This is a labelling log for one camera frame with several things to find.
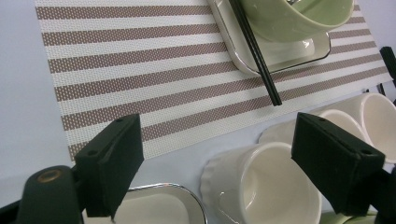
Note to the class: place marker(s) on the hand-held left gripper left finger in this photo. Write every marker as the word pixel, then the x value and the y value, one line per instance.
pixel 109 168

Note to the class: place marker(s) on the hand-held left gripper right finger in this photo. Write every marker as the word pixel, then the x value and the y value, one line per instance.
pixel 339 168

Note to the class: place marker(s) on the white cup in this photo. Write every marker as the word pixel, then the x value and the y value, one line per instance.
pixel 378 124
pixel 339 121
pixel 264 186

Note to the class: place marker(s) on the row of black chopsticks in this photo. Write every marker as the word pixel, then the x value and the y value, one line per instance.
pixel 389 60

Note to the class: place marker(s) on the white square plate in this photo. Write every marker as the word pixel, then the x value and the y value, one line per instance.
pixel 280 53

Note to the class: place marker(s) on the black patterned chopstick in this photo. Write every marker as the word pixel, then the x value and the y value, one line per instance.
pixel 260 62
pixel 253 59

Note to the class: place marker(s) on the green bowl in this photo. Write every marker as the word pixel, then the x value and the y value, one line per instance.
pixel 289 21
pixel 351 218

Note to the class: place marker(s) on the silver metal tray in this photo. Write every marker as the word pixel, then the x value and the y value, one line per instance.
pixel 155 205

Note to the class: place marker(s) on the brown striped placemat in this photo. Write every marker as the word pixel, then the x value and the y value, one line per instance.
pixel 140 68

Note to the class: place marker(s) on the light blue table cover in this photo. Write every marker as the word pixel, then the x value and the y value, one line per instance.
pixel 25 93

